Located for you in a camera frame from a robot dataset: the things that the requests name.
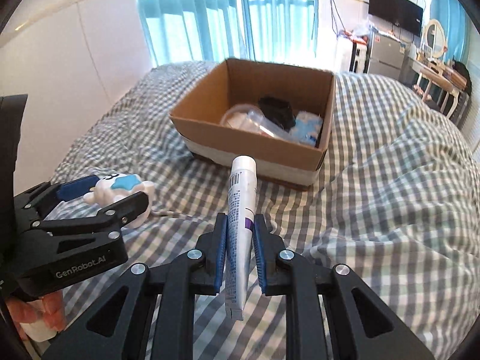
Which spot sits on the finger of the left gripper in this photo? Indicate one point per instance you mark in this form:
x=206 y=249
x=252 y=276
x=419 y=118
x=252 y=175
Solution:
x=35 y=204
x=109 y=219

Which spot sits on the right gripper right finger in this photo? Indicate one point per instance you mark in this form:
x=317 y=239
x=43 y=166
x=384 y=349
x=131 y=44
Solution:
x=331 y=313

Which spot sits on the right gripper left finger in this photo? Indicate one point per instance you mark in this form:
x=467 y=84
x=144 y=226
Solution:
x=148 y=304

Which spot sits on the white blue plush toy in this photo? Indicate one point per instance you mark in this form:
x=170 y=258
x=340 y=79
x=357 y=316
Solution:
x=117 y=186

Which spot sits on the white cream tube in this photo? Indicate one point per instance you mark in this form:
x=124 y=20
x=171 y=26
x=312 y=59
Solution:
x=241 y=212

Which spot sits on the floss pick clear jar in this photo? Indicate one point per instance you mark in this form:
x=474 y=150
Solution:
x=263 y=126

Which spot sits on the blue cloud tissue pack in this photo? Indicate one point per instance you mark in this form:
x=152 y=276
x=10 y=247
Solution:
x=307 y=128

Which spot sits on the black sunglasses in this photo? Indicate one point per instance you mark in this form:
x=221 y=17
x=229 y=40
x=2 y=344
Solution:
x=278 y=111

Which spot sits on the left hand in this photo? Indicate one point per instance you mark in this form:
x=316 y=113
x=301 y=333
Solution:
x=53 y=314

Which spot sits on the checkered bed quilt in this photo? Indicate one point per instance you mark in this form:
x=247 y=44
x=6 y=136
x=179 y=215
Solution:
x=397 y=198

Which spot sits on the cardboard box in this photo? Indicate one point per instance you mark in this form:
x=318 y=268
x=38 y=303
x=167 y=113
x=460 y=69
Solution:
x=237 y=81

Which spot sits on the teal window curtains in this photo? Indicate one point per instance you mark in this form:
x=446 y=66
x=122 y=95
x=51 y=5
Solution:
x=274 y=31

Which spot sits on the white suitcase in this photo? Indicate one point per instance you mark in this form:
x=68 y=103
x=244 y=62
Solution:
x=356 y=59

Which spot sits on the white dressing table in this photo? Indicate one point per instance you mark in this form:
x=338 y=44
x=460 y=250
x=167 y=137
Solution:
x=454 y=102

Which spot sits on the silver mini fridge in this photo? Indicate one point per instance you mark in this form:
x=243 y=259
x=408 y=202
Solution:
x=385 y=56

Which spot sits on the black bag on table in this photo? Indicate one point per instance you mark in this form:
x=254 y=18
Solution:
x=462 y=77

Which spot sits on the white oval vanity mirror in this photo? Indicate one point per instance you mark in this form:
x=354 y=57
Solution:
x=433 y=40

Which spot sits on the teal corner curtain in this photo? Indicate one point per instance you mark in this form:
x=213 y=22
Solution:
x=456 y=26

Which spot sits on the black wall television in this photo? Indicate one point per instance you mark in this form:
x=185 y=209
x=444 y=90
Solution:
x=402 y=13

